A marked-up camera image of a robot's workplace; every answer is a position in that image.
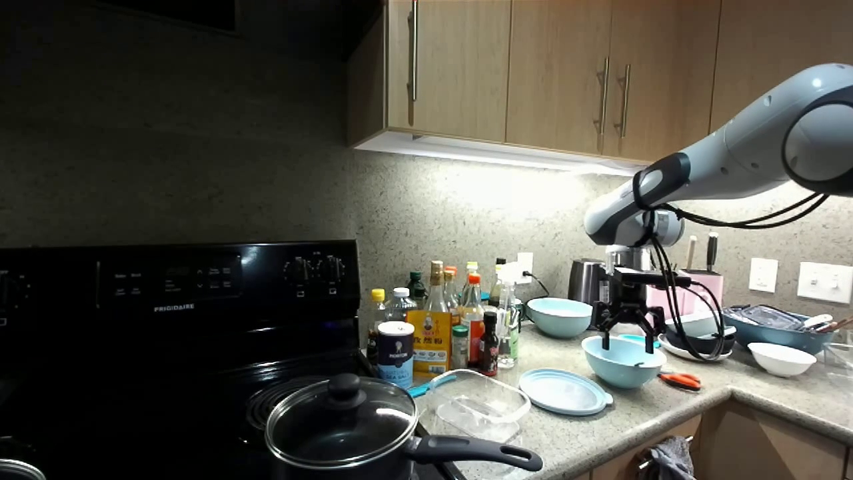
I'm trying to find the wide white switch plate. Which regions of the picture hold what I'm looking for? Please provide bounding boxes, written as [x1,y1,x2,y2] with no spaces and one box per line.
[795,258,853,306]

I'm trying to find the small white bowl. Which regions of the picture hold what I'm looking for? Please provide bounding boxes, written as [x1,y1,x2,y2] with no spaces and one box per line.
[746,341,819,381]

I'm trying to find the clear glass bottle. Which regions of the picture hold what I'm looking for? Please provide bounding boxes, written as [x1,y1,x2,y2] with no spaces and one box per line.
[497,279,522,373]

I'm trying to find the dark stacked bowls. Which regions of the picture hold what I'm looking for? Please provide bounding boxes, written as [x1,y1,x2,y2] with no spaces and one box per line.
[665,311,739,357]

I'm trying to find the dark blue white can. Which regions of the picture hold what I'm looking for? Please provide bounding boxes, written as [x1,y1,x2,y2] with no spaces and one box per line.
[374,321,418,393]

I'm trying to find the under cabinet light strip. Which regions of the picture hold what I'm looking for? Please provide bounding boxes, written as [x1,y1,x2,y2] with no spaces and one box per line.
[354,131,650,182]

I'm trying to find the pink utensil holder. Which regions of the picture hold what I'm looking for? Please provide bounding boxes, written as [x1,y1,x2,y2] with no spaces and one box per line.
[653,283,685,339]

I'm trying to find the clear water bottle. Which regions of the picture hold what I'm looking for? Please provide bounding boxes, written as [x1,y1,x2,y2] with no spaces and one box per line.
[386,285,418,325]

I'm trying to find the orange cap bottle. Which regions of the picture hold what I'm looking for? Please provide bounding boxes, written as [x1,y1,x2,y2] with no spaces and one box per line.
[443,263,463,314]

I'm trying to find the clear glass container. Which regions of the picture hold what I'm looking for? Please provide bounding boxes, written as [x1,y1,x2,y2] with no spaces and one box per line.
[418,365,533,445]

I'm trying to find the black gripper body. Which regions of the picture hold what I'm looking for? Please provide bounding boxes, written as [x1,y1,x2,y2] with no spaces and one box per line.
[594,285,670,333]

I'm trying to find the light blue round lid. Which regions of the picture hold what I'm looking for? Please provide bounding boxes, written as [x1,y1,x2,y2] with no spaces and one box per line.
[517,369,615,419]

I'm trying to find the blue baking dish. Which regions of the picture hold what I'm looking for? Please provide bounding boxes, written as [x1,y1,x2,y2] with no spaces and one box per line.
[722,301,839,355]

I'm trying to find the black saucepan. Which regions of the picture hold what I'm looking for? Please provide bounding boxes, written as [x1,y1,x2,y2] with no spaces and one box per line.
[265,417,547,480]

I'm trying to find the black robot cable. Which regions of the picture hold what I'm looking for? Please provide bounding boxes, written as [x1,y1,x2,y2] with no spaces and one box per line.
[630,169,835,363]

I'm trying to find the light blue bowl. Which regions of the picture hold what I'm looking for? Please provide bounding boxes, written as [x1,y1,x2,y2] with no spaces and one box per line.
[581,333,667,393]
[526,297,601,341]

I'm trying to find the dark sauce bottle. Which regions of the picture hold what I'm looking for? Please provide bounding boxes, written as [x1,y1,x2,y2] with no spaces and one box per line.
[477,310,501,379]

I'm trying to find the black handled knife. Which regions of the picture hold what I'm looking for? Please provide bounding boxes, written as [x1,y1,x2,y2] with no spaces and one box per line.
[703,233,722,277]

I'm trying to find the red sauce bottle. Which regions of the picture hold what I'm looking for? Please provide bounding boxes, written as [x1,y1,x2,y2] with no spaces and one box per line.
[463,271,487,369]

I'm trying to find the metal pot rim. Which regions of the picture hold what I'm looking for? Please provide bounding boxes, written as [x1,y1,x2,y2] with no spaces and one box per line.
[0,455,47,480]

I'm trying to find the green cap jar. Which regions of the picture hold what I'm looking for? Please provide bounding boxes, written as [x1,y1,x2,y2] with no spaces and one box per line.
[447,323,471,371]

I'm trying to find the white plastic bottle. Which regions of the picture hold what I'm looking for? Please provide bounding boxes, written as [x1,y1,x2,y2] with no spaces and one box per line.
[487,255,515,303]

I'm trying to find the grey hanging towel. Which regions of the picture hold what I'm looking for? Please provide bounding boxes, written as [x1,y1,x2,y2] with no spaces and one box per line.
[638,435,698,480]

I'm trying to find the small white wall outlet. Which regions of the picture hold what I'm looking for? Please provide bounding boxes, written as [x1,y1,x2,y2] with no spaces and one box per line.
[746,255,782,297]

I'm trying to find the green glass bottle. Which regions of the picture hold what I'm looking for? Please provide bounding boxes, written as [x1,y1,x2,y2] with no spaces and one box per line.
[405,269,430,311]

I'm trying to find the glass pot lid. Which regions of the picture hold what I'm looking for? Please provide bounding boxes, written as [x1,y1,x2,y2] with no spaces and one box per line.
[261,371,421,471]

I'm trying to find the yellow label bottle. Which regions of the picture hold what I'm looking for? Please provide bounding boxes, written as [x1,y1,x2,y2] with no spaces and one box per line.
[405,258,455,385]

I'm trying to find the pink knife block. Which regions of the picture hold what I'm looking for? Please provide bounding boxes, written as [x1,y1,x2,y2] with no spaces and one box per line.
[678,269,726,314]

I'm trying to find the metal cabinet handle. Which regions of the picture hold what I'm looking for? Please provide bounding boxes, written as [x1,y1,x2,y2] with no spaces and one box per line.
[405,5,421,107]
[591,62,611,134]
[614,65,631,139]

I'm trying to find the wooden base cabinet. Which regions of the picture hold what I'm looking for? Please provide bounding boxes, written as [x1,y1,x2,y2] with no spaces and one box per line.
[581,397,853,480]

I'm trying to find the black electric stove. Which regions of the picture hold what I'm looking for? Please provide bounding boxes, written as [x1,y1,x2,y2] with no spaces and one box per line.
[0,238,463,480]

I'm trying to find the wooden wall cabinets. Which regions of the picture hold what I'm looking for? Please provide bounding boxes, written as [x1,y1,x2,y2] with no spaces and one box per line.
[343,0,853,170]

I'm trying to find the yellow cap bottle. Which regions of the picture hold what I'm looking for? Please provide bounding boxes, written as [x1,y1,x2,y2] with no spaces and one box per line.
[366,285,393,363]

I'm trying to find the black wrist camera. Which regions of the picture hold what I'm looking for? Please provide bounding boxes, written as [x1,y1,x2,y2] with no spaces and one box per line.
[611,263,693,287]

